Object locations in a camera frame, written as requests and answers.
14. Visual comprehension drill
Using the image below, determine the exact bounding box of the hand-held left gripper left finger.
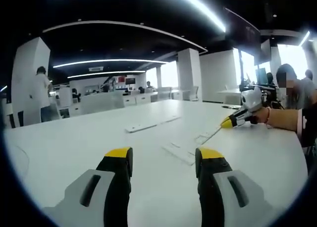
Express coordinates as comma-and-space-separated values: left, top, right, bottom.
43, 146, 133, 227

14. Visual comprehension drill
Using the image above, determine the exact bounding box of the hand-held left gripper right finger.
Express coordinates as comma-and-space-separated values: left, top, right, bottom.
195, 147, 275, 227

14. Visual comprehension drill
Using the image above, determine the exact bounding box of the white socket holder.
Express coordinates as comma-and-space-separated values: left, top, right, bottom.
162, 140, 199, 166

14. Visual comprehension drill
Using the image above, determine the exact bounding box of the white socket panel with openings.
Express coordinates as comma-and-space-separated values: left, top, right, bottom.
194, 130, 220, 145

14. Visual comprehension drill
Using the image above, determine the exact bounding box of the person's right hand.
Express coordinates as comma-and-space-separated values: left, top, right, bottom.
249, 107, 268, 125

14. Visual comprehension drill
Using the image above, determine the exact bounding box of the computer monitor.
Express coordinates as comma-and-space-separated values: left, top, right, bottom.
256, 67, 267, 85

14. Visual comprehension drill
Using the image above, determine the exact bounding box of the white office chair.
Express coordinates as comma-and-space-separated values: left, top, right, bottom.
189, 85, 200, 102

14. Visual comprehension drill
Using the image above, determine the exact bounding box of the white mesh chair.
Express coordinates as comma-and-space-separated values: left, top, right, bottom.
80, 92, 124, 115

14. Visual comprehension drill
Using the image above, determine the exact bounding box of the narrow white pillar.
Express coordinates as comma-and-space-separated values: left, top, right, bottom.
177, 48, 201, 102

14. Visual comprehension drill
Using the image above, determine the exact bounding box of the white low cabinet row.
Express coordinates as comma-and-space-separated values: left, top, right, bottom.
122, 92, 159, 106

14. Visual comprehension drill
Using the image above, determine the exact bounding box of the long ceiling light strip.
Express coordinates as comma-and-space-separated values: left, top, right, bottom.
170, 0, 226, 32

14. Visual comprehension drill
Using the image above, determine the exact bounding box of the wide white pillar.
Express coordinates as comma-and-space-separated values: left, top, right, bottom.
11, 37, 52, 127

